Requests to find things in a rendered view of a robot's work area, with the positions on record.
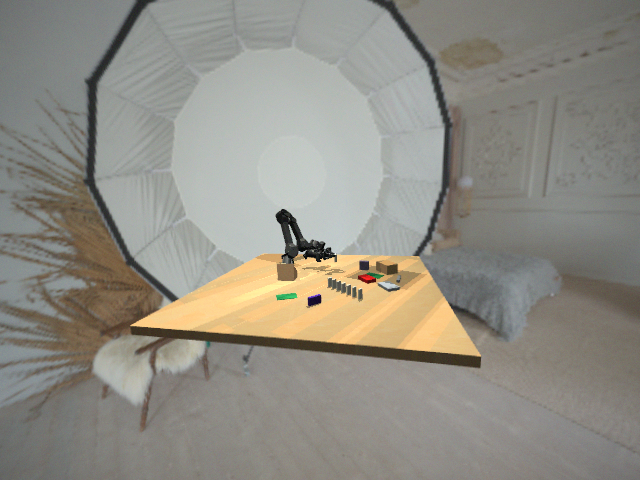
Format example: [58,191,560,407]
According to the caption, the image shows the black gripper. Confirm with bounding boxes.
[312,247,335,262]

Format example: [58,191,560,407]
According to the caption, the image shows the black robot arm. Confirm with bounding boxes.
[276,209,326,264]

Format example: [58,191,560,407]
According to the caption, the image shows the red flat block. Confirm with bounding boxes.
[358,274,376,284]

